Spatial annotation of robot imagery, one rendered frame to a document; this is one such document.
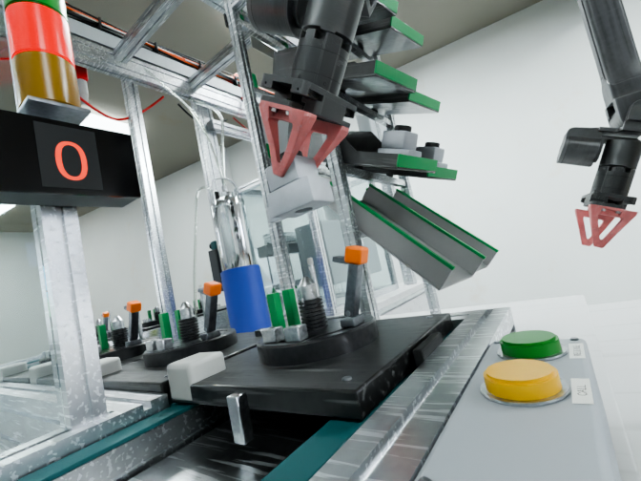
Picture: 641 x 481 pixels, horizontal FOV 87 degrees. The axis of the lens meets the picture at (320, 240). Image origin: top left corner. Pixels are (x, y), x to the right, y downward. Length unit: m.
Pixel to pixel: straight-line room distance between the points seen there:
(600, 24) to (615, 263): 3.20
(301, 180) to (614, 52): 0.69
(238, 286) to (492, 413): 1.16
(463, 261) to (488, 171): 3.26
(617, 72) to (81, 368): 0.95
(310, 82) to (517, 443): 0.32
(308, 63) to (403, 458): 0.35
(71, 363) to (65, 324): 0.04
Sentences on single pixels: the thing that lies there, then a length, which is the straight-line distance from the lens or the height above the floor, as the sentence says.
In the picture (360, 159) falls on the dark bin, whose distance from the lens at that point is 0.61.
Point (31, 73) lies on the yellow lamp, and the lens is 0.44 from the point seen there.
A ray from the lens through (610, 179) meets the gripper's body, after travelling 0.85.
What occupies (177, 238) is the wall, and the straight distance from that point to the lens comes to 5.99.
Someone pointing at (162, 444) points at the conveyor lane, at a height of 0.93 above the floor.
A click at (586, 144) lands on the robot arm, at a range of 0.85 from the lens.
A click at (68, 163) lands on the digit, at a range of 0.40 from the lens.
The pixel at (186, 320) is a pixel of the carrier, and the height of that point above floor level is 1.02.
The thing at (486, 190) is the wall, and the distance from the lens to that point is 3.88.
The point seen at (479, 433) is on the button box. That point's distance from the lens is 0.21.
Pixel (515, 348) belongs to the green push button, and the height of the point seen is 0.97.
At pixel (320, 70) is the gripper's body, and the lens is 0.39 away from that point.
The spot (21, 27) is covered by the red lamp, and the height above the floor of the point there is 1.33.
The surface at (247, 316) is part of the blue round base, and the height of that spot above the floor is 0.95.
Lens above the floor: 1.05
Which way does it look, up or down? 5 degrees up
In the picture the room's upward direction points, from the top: 12 degrees counter-clockwise
